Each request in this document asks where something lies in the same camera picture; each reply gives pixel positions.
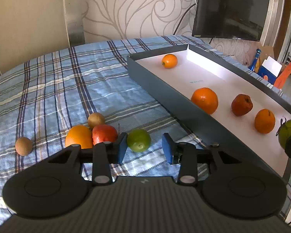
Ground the brown cardboard box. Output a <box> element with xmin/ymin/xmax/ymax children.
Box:
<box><xmin>258</xmin><ymin>45</ymin><xmax>275</xmax><ymax>61</ymax></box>

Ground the black television cable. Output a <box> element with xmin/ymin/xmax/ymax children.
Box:
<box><xmin>173</xmin><ymin>3</ymin><xmax>197</xmax><ymax>36</ymax></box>

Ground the dark grey shallow box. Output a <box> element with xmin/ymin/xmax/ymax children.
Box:
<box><xmin>127</xmin><ymin>44</ymin><xmax>291</xmax><ymax>182</ymax></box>

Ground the black flat screen television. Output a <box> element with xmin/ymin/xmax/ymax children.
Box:
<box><xmin>191</xmin><ymin>0</ymin><xmax>271</xmax><ymax>42</ymax></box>

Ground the blue and white box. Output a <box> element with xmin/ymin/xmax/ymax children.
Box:
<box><xmin>257</xmin><ymin>56</ymin><xmax>283</xmax><ymax>86</ymax></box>

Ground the small orange with stem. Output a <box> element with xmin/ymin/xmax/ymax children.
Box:
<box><xmin>161</xmin><ymin>54</ymin><xmax>178</xmax><ymax>69</ymax></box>

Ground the golden brown round fruit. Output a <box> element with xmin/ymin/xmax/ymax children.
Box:
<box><xmin>87</xmin><ymin>112</ymin><xmax>106</xmax><ymax>130</ymax></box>

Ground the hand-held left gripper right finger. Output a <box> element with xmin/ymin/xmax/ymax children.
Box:
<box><xmin>162</xmin><ymin>133</ymin><xmax>242</xmax><ymax>185</ymax></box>

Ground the brown kiwi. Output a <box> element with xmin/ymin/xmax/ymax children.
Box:
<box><xmin>15</xmin><ymin>137</ymin><xmax>33</xmax><ymax>156</ymax></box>

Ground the dark red wrinkled apple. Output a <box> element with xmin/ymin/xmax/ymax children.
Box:
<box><xmin>231</xmin><ymin>94</ymin><xmax>254</xmax><ymax>116</ymax></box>

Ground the blue plaid blanket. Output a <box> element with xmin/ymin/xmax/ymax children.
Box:
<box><xmin>0</xmin><ymin>35</ymin><xmax>291</xmax><ymax>233</ymax></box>

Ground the smooth green lime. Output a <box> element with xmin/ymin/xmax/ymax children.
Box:
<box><xmin>127</xmin><ymin>129</ymin><xmax>152</xmax><ymax>153</ymax></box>

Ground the big deep orange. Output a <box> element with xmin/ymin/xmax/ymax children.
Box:
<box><xmin>191</xmin><ymin>87</ymin><xmax>219</xmax><ymax>115</ymax></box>

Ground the blue glass bottle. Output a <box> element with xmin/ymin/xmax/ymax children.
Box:
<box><xmin>248</xmin><ymin>49</ymin><xmax>262</xmax><ymax>72</ymax></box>

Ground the bright red fruit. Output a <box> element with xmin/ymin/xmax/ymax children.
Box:
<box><xmin>92</xmin><ymin>124</ymin><xmax>118</xmax><ymax>146</ymax></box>

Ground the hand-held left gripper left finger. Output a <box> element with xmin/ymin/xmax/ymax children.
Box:
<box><xmin>46</xmin><ymin>132</ymin><xmax>128</xmax><ymax>185</ymax></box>

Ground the beige door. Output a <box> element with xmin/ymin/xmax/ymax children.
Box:
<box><xmin>0</xmin><ymin>0</ymin><xmax>68</xmax><ymax>80</ymax></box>

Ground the medium orange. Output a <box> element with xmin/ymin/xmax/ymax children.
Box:
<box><xmin>254</xmin><ymin>109</ymin><xmax>276</xmax><ymax>134</ymax></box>

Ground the large yellowish orange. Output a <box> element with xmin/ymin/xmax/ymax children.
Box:
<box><xmin>65</xmin><ymin>125</ymin><xmax>94</xmax><ymax>150</ymax></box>

